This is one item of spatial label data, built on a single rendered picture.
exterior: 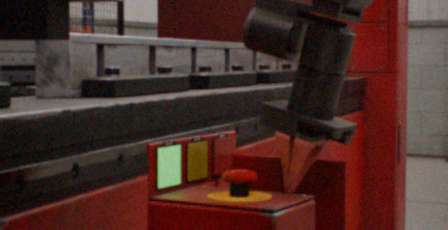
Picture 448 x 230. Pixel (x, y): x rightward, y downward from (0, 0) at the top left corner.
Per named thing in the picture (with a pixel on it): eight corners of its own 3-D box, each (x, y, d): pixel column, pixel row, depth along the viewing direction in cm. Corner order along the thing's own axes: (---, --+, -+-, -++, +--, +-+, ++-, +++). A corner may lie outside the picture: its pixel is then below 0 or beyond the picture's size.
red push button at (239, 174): (246, 206, 95) (246, 173, 94) (214, 203, 96) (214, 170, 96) (263, 201, 98) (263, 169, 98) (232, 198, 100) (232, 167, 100)
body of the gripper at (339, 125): (280, 113, 109) (295, 56, 108) (354, 139, 104) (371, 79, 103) (256, 117, 103) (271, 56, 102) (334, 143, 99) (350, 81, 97)
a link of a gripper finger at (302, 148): (267, 175, 111) (285, 104, 109) (317, 194, 107) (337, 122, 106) (242, 182, 105) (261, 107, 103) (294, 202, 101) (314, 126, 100)
